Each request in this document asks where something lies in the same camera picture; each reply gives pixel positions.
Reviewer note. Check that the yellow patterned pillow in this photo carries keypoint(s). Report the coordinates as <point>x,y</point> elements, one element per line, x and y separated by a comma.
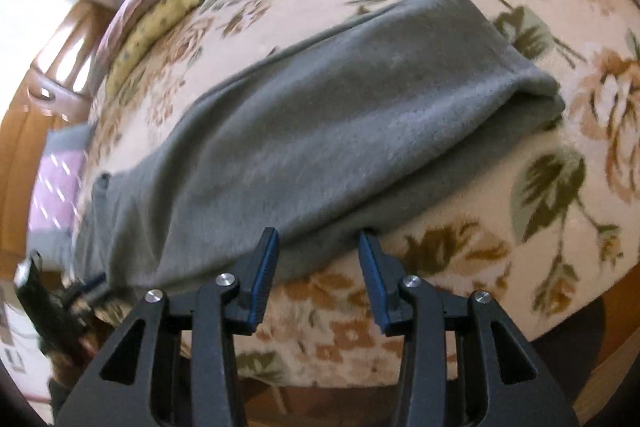
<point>150,27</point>

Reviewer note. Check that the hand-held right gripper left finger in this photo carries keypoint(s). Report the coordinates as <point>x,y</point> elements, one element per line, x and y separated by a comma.
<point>263,278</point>

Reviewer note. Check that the pink and grey bedsheet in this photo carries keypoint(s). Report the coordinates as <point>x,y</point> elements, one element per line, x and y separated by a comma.
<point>57,187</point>

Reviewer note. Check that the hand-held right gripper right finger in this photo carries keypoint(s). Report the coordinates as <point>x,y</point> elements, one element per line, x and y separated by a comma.
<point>374,279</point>

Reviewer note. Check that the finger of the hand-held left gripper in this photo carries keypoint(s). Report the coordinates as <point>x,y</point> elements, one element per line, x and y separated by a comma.
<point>90,285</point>

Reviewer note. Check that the floral blanket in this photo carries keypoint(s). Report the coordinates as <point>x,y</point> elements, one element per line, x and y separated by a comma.
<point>380,57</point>

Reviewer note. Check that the grey pants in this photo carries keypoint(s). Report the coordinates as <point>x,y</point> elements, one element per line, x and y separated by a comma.
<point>320,142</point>

